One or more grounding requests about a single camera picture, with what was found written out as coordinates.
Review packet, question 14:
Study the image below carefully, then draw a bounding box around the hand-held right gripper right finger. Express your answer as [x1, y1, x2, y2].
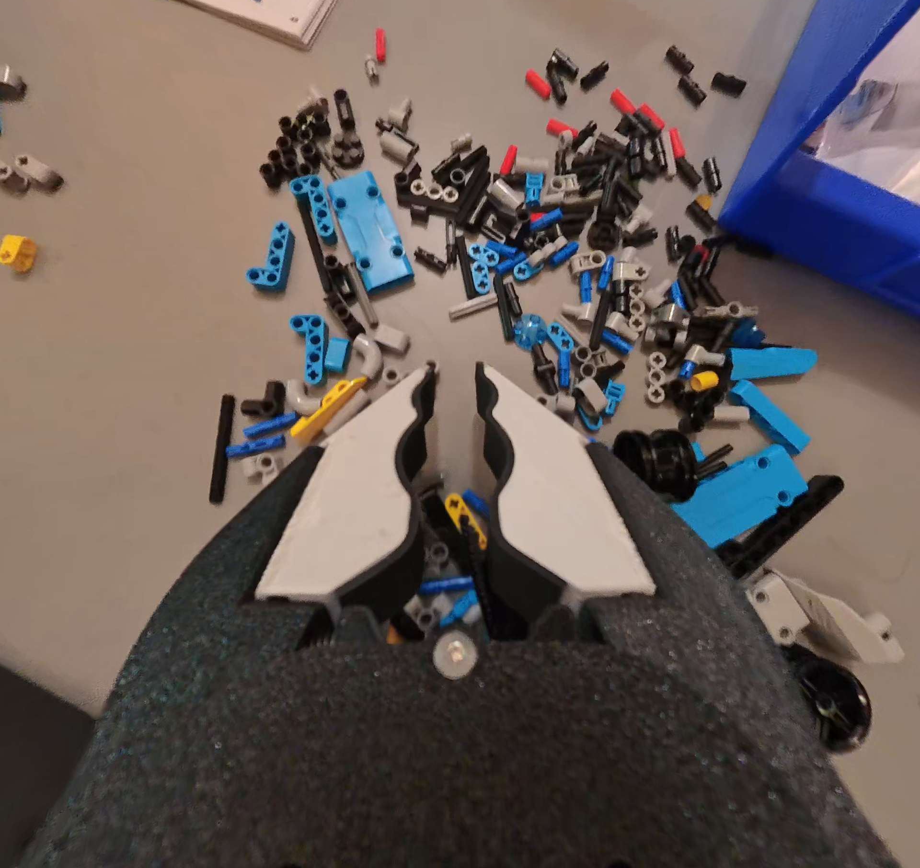
[473, 361, 658, 625]

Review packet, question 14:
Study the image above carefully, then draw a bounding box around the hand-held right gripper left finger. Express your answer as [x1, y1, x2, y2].
[255, 364, 438, 625]

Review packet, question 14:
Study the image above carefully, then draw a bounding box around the pile of building block pieces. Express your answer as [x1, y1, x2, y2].
[208, 45, 820, 642]

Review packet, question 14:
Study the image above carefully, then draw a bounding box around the grey desk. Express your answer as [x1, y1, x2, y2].
[0, 0, 920, 868]

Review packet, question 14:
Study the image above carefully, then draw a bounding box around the long blue panel piece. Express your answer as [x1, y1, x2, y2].
[672, 443, 809, 551]

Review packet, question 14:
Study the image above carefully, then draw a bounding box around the long black holed beam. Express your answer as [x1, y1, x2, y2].
[719, 475, 845, 578]

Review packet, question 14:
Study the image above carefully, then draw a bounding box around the grey panel piece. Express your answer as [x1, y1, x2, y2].
[744, 570, 905, 664]

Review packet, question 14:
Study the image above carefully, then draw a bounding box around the black spoked wheel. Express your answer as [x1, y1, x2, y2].
[794, 656, 873, 753]

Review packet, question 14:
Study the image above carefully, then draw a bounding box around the blue plastic bin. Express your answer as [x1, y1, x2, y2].
[717, 0, 920, 319]

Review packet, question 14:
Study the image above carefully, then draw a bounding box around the black ring tyre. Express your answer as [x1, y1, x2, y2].
[612, 428, 709, 503]

